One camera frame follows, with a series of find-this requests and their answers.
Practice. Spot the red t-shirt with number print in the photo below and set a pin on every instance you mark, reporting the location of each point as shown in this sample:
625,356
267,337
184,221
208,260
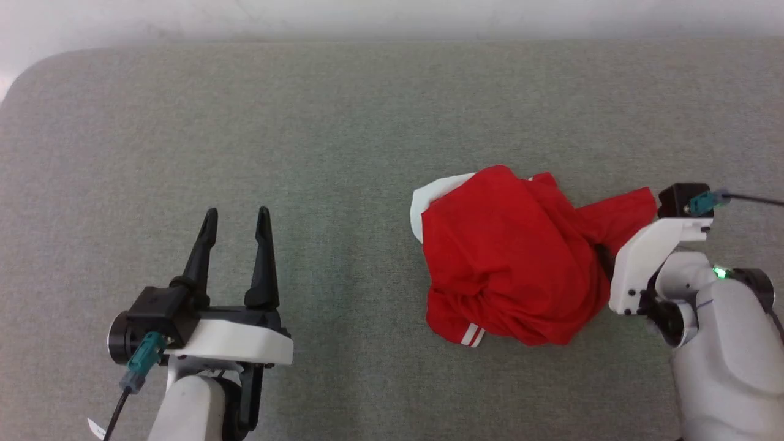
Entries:
508,257

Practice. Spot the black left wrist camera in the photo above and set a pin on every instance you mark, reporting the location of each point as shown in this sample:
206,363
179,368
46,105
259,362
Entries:
153,312

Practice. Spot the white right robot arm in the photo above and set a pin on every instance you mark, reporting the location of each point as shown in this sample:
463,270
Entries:
729,355

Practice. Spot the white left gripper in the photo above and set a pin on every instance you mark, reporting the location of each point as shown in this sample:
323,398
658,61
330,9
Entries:
239,343

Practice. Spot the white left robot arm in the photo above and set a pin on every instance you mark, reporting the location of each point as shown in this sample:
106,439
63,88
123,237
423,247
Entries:
190,410

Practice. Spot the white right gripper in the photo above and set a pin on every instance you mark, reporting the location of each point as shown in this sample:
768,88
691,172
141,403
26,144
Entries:
640,257

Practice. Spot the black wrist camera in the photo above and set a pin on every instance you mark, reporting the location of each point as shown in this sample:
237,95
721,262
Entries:
674,199
153,312

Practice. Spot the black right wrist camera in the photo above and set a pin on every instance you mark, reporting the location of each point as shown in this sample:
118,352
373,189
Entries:
674,199

